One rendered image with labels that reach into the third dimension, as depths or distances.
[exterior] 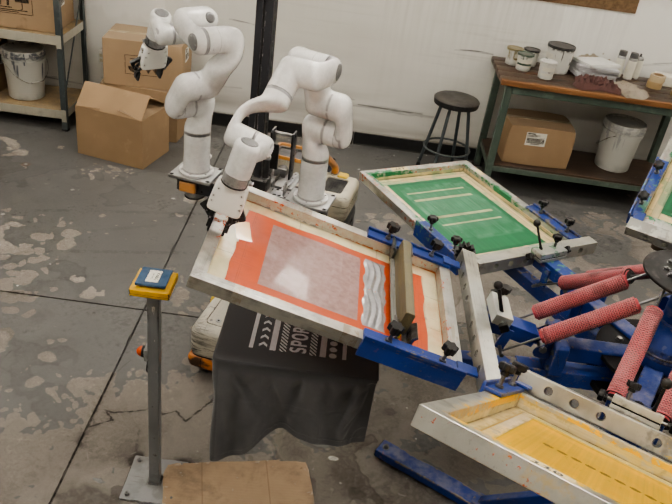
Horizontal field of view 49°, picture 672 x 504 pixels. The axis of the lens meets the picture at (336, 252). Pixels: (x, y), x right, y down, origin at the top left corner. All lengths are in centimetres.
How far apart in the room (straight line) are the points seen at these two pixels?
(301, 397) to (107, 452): 122
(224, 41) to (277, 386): 108
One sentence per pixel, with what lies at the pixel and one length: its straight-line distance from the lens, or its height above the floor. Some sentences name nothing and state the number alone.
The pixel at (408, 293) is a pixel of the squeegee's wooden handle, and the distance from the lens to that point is 210.
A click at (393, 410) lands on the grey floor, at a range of 348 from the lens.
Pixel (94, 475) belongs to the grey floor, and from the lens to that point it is 314.
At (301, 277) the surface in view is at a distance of 214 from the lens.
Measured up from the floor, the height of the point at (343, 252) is 113.
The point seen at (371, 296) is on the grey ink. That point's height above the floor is 111.
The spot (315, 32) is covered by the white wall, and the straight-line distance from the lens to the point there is 584.
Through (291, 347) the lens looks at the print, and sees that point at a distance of 221.
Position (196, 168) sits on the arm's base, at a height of 117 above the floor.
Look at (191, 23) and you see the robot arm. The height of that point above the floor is 171.
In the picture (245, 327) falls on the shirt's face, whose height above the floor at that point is 95.
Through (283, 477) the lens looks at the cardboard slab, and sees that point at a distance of 309.
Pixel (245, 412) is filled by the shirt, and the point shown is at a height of 75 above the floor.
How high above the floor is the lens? 234
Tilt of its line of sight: 31 degrees down
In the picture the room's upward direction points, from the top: 8 degrees clockwise
